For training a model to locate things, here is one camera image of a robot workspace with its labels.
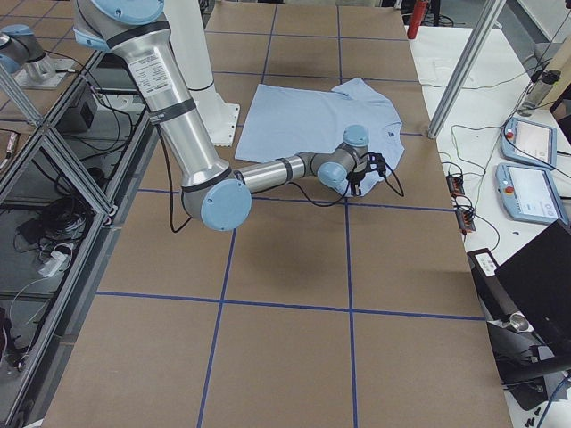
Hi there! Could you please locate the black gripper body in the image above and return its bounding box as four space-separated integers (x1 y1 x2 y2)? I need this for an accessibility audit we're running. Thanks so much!
346 167 366 188

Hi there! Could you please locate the light blue t-shirt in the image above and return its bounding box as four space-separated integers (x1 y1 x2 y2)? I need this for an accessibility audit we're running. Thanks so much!
235 78 404 168

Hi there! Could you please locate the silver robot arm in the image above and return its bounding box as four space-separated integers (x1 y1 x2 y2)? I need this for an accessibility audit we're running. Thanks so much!
1 24 76 89
73 1 369 231

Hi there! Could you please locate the upper orange circuit board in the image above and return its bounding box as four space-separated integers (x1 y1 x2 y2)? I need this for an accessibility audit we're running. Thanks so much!
446 175 465 196

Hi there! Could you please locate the orange circuit board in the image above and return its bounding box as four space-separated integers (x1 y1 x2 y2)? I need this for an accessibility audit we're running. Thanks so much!
455 207 476 235
446 175 465 196

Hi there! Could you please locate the lower orange circuit board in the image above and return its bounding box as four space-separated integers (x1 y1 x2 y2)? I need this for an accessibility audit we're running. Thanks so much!
455 207 476 235

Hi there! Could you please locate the upper blue teach pendant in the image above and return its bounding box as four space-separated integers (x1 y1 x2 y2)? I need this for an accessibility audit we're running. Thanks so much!
501 118 557 169

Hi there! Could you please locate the blue teach pendant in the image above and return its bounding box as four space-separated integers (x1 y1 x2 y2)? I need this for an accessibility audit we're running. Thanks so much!
501 118 557 169
495 163 569 225

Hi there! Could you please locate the lower blue teach pendant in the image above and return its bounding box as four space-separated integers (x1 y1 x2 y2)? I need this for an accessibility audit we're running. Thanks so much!
495 163 569 225

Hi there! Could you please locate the red fire extinguisher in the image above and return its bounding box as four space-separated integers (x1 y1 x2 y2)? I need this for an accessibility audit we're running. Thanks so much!
407 0 428 40

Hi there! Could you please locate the black laptop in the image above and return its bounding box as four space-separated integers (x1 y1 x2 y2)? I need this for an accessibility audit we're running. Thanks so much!
495 220 570 355

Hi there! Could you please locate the clear water bottle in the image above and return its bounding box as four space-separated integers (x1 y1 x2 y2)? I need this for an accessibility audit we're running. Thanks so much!
521 70 561 116

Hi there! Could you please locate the black box under rack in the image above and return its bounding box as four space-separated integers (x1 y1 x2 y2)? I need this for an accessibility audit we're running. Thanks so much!
55 85 97 134

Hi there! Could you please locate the white power strip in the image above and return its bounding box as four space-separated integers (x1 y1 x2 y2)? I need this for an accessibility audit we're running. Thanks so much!
37 250 68 277

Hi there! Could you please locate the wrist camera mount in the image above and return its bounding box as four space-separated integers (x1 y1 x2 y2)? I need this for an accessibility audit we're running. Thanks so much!
363 152 386 178

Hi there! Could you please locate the aluminium frame post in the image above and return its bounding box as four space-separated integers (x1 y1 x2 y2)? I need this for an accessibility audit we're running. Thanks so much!
427 0 506 139

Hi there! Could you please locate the white camera pedestal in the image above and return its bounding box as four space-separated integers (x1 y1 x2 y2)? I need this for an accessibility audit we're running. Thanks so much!
164 0 240 147

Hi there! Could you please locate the aluminium frame rack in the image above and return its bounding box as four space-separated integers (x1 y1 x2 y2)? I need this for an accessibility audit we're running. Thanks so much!
1 53 154 427

